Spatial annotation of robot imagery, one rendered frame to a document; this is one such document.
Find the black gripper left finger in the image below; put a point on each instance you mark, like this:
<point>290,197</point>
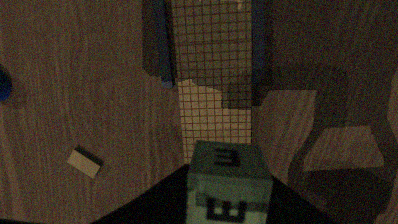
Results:
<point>163,203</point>

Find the pale green labelled cube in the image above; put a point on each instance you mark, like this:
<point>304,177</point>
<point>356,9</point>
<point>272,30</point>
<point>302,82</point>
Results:
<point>227,183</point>

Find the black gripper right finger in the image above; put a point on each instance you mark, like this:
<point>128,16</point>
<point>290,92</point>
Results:
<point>287,207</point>

